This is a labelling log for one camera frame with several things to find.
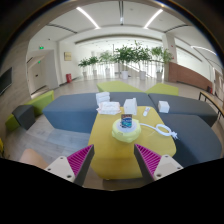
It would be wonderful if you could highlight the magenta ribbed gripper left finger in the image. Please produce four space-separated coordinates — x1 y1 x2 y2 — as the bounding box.
46 145 94 186

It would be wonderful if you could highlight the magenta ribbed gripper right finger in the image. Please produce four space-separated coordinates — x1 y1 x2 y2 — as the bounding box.
134 144 182 184

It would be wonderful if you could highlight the yellow table block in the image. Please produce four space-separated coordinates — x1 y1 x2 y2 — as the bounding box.
89 106 176 180

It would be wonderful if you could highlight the grey sofa left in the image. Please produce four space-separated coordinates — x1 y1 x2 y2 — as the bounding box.
43 92 154 133

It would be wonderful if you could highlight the grey sofa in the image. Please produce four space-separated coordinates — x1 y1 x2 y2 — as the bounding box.
43 92 154 133
149 93 222 167

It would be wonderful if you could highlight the small white remote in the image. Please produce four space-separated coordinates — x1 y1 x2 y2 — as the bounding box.
143 107 151 117

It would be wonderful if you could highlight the grey sofa right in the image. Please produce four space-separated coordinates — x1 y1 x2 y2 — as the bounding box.
149 93 222 167

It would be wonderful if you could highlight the small white cube box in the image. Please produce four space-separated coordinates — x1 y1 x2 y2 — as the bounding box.
158 101 170 113

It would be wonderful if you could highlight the white carton box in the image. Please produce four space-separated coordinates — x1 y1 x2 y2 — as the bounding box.
124 98 137 115

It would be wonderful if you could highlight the white tissue pack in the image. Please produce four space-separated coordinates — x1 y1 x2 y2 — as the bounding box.
97 102 121 115

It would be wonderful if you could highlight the dark grey stool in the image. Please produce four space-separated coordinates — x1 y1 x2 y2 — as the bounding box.
12 105 35 130

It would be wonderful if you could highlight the green bench left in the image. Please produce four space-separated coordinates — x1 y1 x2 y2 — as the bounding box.
5 90 54 131

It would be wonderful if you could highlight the white stacked box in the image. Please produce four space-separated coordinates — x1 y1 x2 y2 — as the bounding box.
96 92 110 104

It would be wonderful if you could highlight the green sofa back right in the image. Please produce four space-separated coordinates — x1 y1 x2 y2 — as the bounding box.
146 83 179 96

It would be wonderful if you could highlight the green sofa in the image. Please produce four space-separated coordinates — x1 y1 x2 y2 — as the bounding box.
146 83 179 96
97 81 140 92

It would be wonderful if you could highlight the green sofa back left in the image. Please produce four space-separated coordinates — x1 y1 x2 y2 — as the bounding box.
97 81 140 92

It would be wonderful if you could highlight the red fire extinguisher box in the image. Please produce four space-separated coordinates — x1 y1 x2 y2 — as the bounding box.
66 74 72 83

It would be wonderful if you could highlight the brown reception counter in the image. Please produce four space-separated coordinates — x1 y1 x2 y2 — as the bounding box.
168 62 212 90

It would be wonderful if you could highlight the potted plant left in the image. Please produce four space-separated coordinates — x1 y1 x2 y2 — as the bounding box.
78 58 90 78

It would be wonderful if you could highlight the potted plant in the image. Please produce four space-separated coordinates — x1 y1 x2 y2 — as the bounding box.
114 46 135 80
134 42 152 80
78 58 90 78

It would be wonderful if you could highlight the potted plant right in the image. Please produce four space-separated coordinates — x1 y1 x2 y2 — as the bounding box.
134 42 152 80

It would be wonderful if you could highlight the potted plant centre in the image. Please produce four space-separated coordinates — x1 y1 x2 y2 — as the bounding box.
114 46 135 80

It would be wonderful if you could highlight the white power cable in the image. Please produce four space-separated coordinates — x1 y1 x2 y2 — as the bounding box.
139 122 179 140

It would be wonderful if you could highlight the black metal table frame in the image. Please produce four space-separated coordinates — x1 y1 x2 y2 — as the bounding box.
199 91 224 119

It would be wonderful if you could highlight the black wall television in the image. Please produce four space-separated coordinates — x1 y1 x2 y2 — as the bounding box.
0 67 13 96

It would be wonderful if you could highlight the yellow wall picture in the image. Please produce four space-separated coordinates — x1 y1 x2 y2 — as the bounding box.
64 52 72 61

